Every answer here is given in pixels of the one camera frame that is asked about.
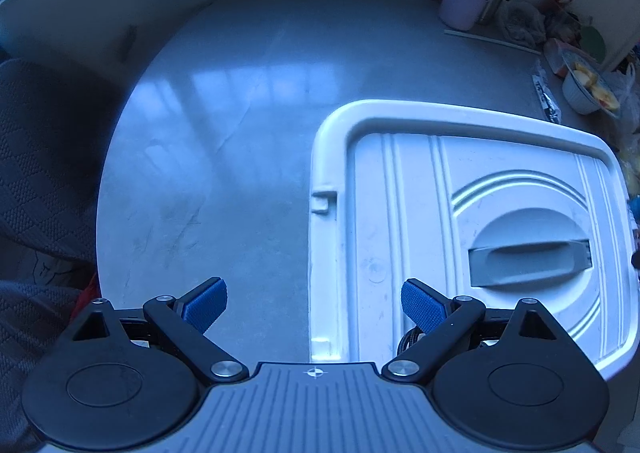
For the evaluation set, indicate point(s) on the white stick on table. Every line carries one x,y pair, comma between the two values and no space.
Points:
492,41

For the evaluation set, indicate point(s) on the bag of dried snacks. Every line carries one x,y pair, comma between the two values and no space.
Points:
522,24

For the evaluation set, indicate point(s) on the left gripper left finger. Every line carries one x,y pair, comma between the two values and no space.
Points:
180,324

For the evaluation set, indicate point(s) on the red puffy jacket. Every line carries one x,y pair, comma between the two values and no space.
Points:
88,294

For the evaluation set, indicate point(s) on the white plastic bin lid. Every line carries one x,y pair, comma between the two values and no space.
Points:
471,202

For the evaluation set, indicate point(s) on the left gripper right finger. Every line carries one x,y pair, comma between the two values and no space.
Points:
447,325

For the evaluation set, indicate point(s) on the grey fabric chair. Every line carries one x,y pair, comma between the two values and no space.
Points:
54,134

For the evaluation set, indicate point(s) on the dark cup with red box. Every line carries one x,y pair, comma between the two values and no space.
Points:
560,21

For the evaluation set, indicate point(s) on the white snack wrapper packet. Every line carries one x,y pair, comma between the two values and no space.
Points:
549,107

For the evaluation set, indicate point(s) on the patterned bowl with apple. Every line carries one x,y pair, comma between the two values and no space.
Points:
585,89

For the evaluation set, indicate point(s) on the clear plastic bag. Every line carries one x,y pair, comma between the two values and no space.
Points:
625,86

